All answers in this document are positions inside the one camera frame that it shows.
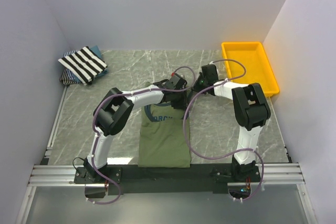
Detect green motorcycle tank top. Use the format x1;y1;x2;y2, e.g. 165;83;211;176
138;102;191;168

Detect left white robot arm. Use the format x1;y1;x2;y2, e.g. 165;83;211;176
83;79;187;183

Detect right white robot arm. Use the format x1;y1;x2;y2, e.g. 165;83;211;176
191;73;271;182

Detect black white striped tank top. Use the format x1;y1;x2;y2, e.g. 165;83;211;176
58;46;108;85

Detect thin striped navy tank top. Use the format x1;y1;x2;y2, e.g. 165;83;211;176
59;68;82;86

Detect yellow plastic tray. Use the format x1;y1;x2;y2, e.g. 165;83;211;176
222;41;280;97

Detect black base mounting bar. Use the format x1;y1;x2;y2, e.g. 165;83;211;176
73;163;237;196

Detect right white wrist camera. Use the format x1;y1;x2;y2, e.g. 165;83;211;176
201;64;219;82

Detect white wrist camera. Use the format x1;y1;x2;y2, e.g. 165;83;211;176
163;73;187;90
201;64;219;82

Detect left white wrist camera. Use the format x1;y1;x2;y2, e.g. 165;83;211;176
163;73;187;90

